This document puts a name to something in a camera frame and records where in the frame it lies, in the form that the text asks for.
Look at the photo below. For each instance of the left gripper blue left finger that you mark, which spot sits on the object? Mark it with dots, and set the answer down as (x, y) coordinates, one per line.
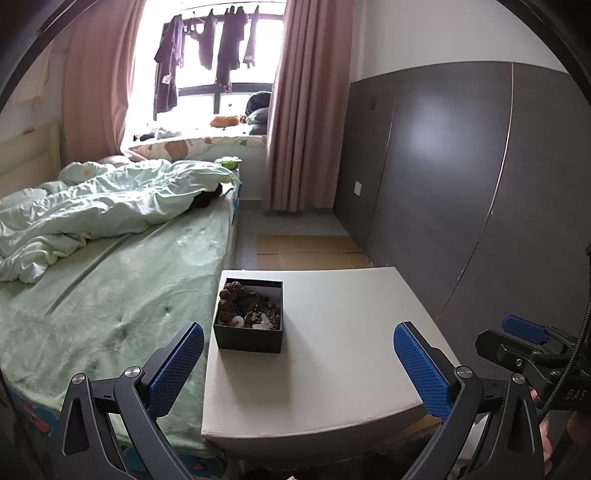
(87, 447)

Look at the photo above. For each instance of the person's right hand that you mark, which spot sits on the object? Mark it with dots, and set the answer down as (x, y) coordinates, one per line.
(566, 445)

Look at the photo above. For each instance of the dark pillows on sill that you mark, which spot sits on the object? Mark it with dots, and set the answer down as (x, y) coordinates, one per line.
(257, 113)

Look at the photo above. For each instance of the bear pattern window cushion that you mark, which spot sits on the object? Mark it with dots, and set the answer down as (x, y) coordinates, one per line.
(174, 149)

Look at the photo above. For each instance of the dark hanging clothes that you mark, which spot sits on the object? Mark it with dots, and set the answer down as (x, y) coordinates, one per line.
(196, 56)

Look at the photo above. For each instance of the light green crumpled duvet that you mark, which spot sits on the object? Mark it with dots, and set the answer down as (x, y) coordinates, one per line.
(90, 201)

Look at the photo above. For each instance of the white bedside table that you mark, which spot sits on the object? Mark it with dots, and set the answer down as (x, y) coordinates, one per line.
(336, 384)

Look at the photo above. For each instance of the white wall socket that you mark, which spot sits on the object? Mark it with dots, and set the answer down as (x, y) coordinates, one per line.
(357, 189)

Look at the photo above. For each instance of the pink curtain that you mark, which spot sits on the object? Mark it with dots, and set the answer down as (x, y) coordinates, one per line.
(97, 79)
(308, 107)

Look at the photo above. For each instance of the beige padded headboard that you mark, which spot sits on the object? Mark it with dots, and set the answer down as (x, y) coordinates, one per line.
(30, 159)

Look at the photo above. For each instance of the left pink curtain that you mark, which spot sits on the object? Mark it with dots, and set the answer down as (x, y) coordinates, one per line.
(97, 79)

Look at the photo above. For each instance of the orange plush toy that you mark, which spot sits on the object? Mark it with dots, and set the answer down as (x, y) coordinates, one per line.
(225, 121)

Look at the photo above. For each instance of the white shell butterfly ornament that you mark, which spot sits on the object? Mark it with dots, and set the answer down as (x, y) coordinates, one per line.
(258, 320)

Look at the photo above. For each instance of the black jewelry box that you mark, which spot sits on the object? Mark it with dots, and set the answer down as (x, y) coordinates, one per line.
(239, 296)

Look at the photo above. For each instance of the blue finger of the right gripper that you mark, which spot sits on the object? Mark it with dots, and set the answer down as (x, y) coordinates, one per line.
(525, 330)

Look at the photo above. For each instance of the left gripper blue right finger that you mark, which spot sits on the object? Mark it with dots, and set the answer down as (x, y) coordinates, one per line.
(510, 445)

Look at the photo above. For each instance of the flat cardboard on floor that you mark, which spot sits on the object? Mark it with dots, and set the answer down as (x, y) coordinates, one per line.
(306, 253)

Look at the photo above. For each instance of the dark grey wardrobe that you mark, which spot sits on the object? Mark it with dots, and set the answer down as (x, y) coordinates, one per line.
(476, 187)

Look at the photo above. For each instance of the green toy on bed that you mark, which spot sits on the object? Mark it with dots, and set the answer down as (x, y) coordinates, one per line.
(230, 162)

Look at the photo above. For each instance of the bed with green sheet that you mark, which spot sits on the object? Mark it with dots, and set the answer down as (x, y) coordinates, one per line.
(109, 306)

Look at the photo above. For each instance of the right pink curtain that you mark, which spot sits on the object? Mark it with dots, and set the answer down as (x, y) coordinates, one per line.
(308, 107)

